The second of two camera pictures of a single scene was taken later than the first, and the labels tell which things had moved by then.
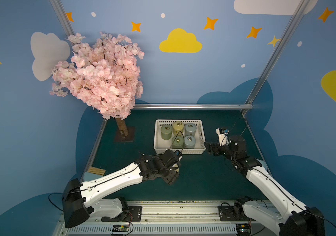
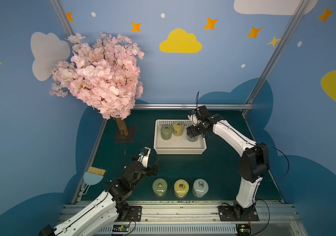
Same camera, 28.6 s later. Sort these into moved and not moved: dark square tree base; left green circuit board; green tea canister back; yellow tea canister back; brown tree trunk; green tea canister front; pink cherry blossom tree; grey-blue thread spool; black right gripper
Moved: grey-blue thread spool; green tea canister front; black right gripper
Not moved: pink cherry blossom tree; left green circuit board; dark square tree base; green tea canister back; yellow tea canister back; brown tree trunk
